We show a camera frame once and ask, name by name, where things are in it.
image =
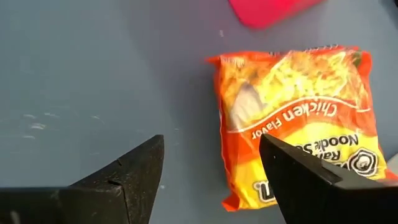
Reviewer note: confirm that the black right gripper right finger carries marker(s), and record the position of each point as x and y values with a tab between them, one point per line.
311	193

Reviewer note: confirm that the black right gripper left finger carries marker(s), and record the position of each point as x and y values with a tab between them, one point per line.
93	202

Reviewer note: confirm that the orange Maruchan noodle pack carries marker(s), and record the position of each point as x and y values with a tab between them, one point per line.
295	93

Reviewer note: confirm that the red plastic bin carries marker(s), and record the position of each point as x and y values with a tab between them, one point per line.
270	12

